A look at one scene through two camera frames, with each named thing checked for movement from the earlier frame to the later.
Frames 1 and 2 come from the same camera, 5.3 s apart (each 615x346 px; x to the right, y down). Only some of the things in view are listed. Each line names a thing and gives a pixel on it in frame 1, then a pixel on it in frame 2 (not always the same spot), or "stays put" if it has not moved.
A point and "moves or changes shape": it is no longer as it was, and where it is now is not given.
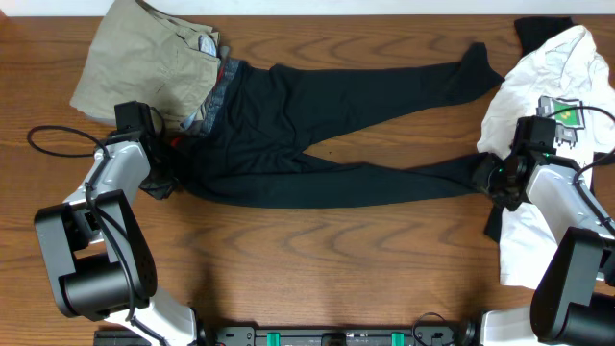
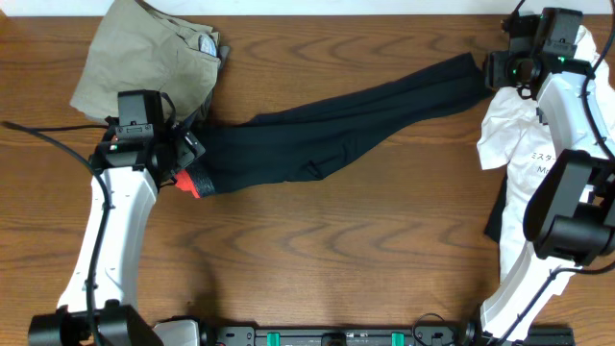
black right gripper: (480, 181) to (498, 62)
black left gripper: (159, 190) to (184, 154)
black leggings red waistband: (251, 150) moves or changes shape
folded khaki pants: (141, 55) stays put
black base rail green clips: (466, 333) stays put
